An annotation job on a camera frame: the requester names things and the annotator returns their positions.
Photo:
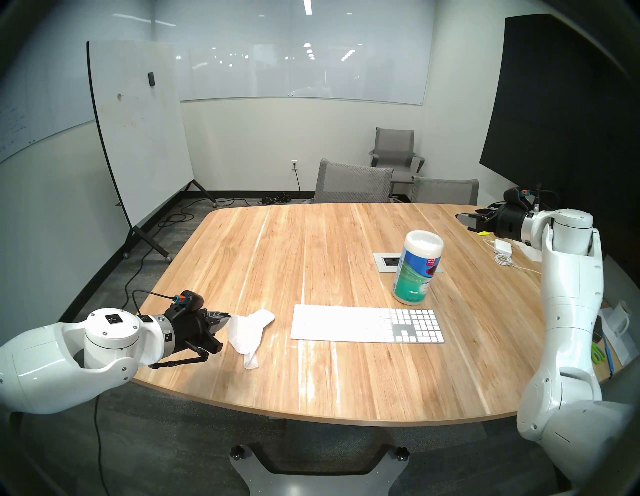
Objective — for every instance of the white disinfecting wipe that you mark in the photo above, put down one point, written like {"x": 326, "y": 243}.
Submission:
{"x": 247, "y": 332}

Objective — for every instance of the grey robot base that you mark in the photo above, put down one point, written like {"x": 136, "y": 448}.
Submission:
{"x": 300, "y": 485}

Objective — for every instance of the black and yellow box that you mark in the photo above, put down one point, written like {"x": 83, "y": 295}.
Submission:
{"x": 597, "y": 327}

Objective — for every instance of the written-on wall whiteboard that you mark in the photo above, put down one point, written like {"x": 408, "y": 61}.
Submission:
{"x": 40, "y": 100}

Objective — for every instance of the table power outlet panel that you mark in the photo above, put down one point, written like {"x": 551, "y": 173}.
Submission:
{"x": 382, "y": 261}

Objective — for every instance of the white mug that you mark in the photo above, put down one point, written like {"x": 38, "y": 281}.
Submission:
{"x": 621, "y": 320}

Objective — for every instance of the grey armrest chair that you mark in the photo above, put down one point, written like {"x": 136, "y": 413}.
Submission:
{"x": 395, "y": 142}

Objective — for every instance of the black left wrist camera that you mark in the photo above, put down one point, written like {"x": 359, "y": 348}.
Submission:
{"x": 190, "y": 301}

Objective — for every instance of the white keyboard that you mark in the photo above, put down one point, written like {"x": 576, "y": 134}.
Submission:
{"x": 360, "y": 324}

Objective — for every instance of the black wall screen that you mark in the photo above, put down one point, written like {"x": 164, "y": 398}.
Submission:
{"x": 565, "y": 125}

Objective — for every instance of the low grey mesh chair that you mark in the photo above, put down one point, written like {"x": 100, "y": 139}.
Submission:
{"x": 445, "y": 192}

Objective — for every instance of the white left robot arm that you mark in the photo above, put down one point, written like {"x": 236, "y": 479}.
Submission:
{"x": 75, "y": 350}

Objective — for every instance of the linear ceiling light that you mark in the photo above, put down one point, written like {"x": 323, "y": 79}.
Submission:
{"x": 307, "y": 6}

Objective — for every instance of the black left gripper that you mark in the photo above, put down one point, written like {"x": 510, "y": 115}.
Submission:
{"x": 192, "y": 330}

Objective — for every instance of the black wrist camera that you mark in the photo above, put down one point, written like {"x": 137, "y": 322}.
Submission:
{"x": 515, "y": 196}
{"x": 190, "y": 301}

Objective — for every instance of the disinfecting wipes canister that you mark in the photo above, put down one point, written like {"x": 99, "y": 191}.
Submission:
{"x": 417, "y": 265}

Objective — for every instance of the wide grey mesh chair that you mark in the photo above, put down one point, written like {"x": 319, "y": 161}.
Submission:
{"x": 352, "y": 182}

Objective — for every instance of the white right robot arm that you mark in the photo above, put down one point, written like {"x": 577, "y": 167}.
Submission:
{"x": 570, "y": 310}

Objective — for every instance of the mobile whiteboard on stand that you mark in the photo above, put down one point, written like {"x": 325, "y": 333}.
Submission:
{"x": 140, "y": 125}

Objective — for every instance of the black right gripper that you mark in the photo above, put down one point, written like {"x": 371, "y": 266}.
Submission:
{"x": 507, "y": 222}

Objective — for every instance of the blue pen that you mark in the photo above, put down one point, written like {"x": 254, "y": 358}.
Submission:
{"x": 608, "y": 355}

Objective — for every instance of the glass wall whiteboard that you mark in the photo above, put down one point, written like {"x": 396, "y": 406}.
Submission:
{"x": 300, "y": 65}

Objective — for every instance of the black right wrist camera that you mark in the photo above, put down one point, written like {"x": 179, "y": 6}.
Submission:
{"x": 515, "y": 196}

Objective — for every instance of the white power adapter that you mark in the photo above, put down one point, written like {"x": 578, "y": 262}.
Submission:
{"x": 502, "y": 246}

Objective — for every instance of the green scissors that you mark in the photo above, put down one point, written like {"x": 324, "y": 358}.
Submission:
{"x": 597, "y": 354}

